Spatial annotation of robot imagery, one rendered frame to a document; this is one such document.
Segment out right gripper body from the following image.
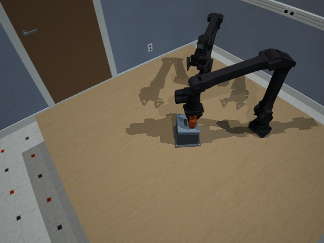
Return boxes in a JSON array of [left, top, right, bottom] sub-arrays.
[[190, 55, 210, 67]]

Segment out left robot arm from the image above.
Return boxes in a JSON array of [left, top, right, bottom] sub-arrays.
[[175, 49, 296, 136]]

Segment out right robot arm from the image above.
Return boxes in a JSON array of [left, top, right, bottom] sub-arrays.
[[194, 13, 223, 74]]

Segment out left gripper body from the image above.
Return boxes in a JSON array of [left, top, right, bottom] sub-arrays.
[[183, 101, 204, 116]]

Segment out light blue metal plate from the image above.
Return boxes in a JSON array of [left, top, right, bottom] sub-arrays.
[[176, 114, 200, 135]]

